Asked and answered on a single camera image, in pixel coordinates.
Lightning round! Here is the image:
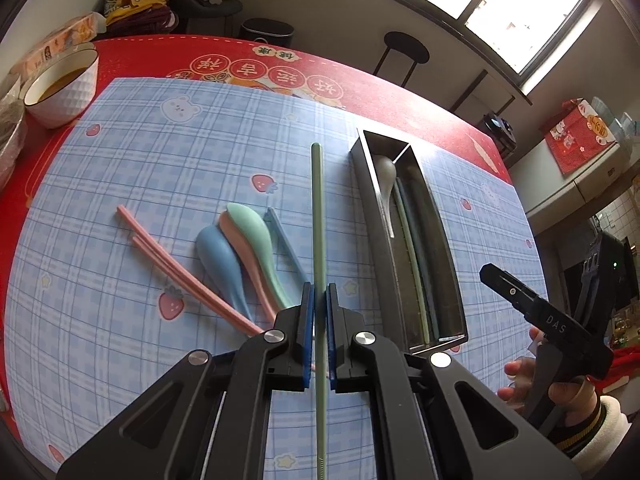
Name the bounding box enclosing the green chopstick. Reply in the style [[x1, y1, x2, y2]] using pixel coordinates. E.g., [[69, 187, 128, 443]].
[[310, 142, 331, 480], [394, 180, 432, 345]]

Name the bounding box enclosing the pile of clothes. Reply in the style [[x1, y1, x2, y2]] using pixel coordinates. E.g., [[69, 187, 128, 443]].
[[107, 0, 180, 36]]

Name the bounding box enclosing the red printed cloth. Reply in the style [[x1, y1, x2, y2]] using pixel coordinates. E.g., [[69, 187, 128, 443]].
[[544, 98, 618, 176]]

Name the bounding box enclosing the white bowl of soup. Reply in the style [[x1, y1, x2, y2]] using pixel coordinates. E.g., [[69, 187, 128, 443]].
[[23, 49, 100, 130]]

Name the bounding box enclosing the person's right hand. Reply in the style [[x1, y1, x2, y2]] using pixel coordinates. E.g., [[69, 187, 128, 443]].
[[497, 327, 601, 428]]

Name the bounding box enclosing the blue plaid table mat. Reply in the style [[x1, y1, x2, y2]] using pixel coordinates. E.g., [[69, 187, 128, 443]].
[[2, 77, 551, 480]]

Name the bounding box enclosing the silver pressure cooker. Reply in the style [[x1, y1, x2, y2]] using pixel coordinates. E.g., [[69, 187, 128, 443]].
[[482, 114, 518, 153]]

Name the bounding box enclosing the white spoon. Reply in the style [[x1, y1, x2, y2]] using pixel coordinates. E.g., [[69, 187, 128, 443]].
[[374, 155, 399, 239]]

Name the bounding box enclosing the metal utensil box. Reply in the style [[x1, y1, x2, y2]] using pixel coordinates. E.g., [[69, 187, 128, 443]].
[[348, 127, 469, 353]]

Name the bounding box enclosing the black air fryer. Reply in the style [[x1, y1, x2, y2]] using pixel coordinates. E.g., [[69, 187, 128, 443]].
[[240, 17, 295, 48]]

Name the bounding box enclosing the blue spoon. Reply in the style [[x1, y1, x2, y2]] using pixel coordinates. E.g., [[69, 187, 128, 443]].
[[195, 225, 256, 323]]

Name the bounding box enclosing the tissue pack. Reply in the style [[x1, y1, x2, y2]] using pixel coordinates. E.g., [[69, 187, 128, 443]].
[[12, 12, 99, 78]]

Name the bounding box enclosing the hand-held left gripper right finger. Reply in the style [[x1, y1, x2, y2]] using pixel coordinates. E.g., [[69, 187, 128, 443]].
[[325, 282, 583, 480]]

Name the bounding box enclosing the person's right forearm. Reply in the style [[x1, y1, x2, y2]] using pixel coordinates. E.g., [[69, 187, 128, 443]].
[[550, 394, 640, 477]]

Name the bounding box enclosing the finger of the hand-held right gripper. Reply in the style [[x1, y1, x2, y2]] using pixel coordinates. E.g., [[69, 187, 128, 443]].
[[479, 263, 541, 312]]

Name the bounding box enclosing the pink spoon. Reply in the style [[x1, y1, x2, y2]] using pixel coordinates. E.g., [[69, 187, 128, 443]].
[[219, 212, 281, 326]]

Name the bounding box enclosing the pink chopstick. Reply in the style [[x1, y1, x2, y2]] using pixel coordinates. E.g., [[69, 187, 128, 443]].
[[131, 236, 266, 337], [116, 204, 261, 333]]

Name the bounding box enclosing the black round stool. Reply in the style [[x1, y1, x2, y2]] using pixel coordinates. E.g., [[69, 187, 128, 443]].
[[372, 31, 431, 88]]

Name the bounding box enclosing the white refrigerator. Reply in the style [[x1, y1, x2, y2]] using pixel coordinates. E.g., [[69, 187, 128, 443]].
[[510, 110, 640, 228]]

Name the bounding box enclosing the large plastic-wrapped bowl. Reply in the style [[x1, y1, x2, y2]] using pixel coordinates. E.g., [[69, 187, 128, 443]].
[[0, 97, 28, 186]]

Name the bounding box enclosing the window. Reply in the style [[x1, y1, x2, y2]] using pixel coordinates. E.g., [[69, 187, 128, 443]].
[[325, 0, 608, 106]]

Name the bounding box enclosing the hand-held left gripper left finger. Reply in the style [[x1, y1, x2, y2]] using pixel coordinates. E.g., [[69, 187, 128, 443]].
[[55, 282, 317, 480]]

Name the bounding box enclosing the clear plastic container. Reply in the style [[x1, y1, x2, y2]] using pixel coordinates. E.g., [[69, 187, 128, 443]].
[[592, 95, 640, 137]]

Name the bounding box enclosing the green spoon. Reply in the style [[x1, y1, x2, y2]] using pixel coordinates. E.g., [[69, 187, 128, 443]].
[[226, 203, 296, 311]]

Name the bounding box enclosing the grey bin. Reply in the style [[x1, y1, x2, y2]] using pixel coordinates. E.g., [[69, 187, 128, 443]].
[[172, 0, 244, 36]]

